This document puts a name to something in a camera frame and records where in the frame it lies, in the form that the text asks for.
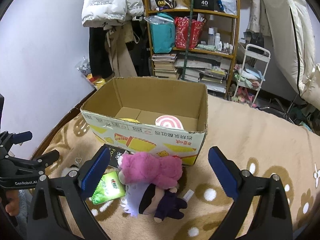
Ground stack of books left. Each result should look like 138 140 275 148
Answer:
151 53 179 80

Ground black hanging garment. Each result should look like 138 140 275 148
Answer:
89 28 113 79

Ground yellow banana plush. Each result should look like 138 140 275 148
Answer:
120 118 140 124

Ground pink swirl roll plush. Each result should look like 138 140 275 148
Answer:
155 115 184 130

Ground black Face tissue pack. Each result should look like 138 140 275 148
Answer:
104 144 132 168

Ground black box marked 40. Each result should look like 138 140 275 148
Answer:
194 0 214 11

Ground beige hanging coat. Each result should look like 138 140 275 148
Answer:
105 21 138 77

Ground teal gift bag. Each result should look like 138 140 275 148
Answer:
146 13 176 54

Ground pink plush bear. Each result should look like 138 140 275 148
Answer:
118 152 183 190

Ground wooden bookshelf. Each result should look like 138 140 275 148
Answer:
144 0 240 99

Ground open cardboard box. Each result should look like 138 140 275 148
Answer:
80 77 208 166

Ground green pole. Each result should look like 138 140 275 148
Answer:
181 0 194 81

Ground person's hand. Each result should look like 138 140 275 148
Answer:
5 190 20 217

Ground red patterned gift bag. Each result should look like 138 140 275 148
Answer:
175 17 205 49

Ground cream folded mattress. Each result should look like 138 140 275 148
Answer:
263 0 319 108

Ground white fluffy pompom keychain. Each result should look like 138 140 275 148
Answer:
61 165 79 177

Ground pile of magazines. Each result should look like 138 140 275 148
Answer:
174 52 232 94

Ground white utility cart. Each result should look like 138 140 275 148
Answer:
231 43 271 108

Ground green tissue pack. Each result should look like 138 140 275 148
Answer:
89 171 125 205

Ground plastic bag of snacks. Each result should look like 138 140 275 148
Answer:
75 56 114 90

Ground white puffer jacket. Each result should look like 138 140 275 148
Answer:
81 0 144 29

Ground white-haired anime plush doll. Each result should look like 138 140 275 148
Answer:
120 183 188 223

